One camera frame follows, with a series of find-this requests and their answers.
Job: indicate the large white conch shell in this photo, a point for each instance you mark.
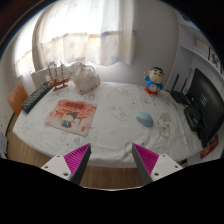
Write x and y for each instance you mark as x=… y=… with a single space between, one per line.
x=86 y=81

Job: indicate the white printed tablecloth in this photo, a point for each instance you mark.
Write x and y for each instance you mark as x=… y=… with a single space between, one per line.
x=116 y=133

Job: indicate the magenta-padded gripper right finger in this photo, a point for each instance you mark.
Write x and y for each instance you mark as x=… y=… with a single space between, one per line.
x=165 y=165

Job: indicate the black monitor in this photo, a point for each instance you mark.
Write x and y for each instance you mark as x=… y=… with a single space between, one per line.
x=208 y=103

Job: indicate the red paper packet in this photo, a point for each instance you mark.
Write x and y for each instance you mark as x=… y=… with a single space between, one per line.
x=210 y=146

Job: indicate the orange wooden chair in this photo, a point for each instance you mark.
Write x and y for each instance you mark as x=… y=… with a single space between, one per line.
x=16 y=97

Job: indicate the cartoon boy clock figure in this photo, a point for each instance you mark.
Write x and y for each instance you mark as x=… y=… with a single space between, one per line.
x=154 y=80

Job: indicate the white star-print curtain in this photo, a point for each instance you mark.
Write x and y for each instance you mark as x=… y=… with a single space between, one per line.
x=83 y=36

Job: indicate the dark keyboard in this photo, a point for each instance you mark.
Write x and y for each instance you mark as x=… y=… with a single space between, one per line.
x=36 y=97

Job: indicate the white radiator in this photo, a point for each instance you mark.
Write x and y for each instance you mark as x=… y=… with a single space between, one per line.
x=40 y=76

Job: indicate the black monitor stand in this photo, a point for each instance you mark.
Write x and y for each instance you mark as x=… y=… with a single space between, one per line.
x=192 y=119

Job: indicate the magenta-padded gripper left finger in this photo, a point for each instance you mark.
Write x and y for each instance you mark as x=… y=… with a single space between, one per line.
x=58 y=166

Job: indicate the white wall shelf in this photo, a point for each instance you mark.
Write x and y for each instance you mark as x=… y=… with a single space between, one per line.
x=200 y=51

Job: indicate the light blue computer mouse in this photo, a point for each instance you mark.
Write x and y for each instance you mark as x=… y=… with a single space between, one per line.
x=145 y=119

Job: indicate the wooden sailing ship model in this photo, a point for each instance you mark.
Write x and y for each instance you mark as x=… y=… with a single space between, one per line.
x=60 y=81

